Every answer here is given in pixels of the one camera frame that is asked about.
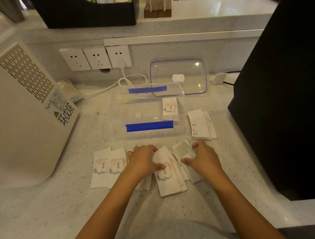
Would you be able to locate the person's right hand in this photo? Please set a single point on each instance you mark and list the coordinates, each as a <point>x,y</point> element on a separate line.
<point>205,161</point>

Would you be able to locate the person's left hand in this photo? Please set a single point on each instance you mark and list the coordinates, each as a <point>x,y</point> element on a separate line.
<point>141,160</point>

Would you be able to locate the person's left thumb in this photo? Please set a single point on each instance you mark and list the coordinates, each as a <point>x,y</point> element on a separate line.
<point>159,167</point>

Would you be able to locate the person's right thumb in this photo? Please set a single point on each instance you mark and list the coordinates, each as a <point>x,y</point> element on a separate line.
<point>187,161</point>

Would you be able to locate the grey-patch paper cup sleeve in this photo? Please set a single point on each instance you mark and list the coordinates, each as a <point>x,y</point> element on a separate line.
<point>183,149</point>

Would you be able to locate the printed paper cup sleeve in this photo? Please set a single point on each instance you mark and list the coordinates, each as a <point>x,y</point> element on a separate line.
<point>170,106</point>
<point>212,128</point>
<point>169,182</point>

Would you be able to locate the person's right forearm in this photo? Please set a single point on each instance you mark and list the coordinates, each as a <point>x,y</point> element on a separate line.
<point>243,206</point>

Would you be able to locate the person's left forearm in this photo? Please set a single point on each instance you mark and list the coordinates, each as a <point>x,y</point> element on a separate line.
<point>115,204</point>

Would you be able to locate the blank-side paper cup sleeve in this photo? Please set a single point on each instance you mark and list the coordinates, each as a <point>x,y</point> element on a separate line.
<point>198,124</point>

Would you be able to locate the small white paper tag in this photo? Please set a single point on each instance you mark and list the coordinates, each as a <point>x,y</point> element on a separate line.
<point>138,115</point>

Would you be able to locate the row of white sleeves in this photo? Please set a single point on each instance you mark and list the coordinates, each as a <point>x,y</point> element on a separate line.
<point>101,167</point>

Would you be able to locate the clear container with blue clips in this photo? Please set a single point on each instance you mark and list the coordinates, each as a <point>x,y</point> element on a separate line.
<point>147,108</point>

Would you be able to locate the person's grey clothing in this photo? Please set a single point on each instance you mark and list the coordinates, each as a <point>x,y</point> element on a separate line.
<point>182,231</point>

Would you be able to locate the clear plastic lid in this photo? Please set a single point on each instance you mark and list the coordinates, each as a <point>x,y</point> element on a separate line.
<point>189,73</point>

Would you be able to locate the small white block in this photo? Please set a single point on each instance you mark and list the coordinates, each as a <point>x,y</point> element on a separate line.
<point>217,78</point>

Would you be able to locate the large black appliance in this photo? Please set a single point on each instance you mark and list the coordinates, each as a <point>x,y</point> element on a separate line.
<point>278,98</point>

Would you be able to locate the white vented appliance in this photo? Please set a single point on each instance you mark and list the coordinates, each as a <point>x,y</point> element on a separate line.
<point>27,118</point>

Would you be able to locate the dark wooden holder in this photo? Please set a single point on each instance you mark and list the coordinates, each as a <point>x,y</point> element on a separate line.
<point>164,11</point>
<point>150,12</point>

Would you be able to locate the black organizer box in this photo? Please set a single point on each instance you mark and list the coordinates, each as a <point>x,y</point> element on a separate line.
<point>83,13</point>

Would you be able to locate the white wall socket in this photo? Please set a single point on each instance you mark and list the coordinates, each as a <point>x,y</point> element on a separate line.
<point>97,57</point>
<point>75,59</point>
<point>118,53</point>

